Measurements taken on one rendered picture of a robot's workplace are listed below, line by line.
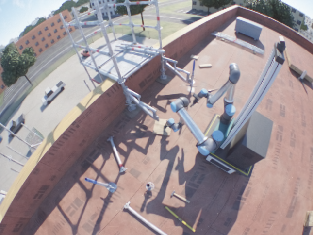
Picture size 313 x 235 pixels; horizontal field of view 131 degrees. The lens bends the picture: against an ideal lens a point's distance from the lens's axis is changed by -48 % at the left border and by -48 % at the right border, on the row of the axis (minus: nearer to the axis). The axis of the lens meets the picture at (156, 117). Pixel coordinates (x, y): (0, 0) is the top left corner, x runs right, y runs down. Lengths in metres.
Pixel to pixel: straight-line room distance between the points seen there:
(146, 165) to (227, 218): 1.53
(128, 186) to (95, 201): 0.62
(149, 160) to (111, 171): 0.66
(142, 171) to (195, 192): 0.87
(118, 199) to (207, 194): 1.34
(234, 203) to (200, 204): 0.55
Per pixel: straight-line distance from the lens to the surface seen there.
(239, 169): 2.05
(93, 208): 2.43
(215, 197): 2.20
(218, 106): 2.84
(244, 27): 7.00
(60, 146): 2.34
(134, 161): 2.25
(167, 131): 2.35
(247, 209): 2.45
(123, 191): 2.21
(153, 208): 2.12
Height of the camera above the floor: 2.10
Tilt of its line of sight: 56 degrees down
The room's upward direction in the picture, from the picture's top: 10 degrees counter-clockwise
